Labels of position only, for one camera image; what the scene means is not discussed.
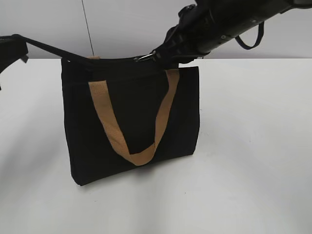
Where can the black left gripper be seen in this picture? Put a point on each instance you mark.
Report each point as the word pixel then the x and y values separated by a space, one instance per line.
pixel 12 48

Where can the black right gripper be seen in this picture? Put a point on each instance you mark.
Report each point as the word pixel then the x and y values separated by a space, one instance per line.
pixel 181 41

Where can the black canvas bag tan handles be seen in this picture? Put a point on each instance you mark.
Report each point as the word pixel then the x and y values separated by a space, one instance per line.
pixel 120 114

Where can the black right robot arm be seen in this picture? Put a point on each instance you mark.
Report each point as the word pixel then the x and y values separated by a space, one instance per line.
pixel 208 24

